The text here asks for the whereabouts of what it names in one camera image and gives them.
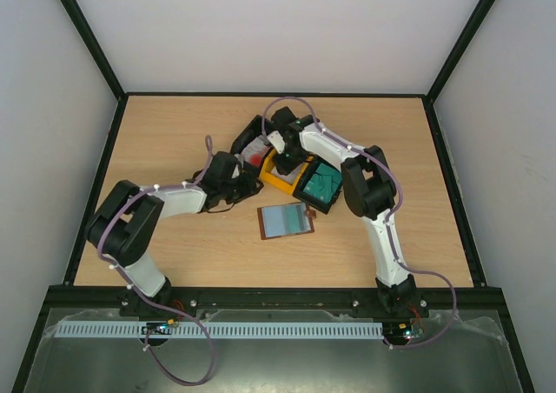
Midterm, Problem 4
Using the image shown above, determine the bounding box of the black plastic bin left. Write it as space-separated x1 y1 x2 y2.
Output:
230 115 275 174

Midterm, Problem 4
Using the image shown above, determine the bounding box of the green card stack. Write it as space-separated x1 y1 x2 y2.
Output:
303 163 342 204

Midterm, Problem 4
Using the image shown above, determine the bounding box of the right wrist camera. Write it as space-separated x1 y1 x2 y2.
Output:
267 130 286 154

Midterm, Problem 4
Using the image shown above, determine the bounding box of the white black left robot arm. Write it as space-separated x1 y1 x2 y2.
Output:
85 151 263 303

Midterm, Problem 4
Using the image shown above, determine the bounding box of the light blue cable duct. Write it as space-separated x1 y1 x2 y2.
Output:
52 321 383 340

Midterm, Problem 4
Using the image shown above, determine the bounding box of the black plastic bin right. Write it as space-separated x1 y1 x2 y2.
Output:
293 157 342 214

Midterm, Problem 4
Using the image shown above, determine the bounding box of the brown leather card holder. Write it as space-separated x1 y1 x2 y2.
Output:
257 202 315 240

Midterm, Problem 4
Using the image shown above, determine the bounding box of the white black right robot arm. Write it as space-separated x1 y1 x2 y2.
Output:
268 107 416 316

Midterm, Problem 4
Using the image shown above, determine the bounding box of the black metal frame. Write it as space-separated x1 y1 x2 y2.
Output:
10 0 535 393

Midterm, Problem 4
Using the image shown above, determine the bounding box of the red white card stack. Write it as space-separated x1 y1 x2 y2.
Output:
240 136 272 167

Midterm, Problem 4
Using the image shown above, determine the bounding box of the black plastic bin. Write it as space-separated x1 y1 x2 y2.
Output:
293 157 342 214
230 115 275 174

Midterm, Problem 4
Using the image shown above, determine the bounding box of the yellow plastic bin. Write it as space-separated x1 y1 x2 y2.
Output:
259 150 314 196

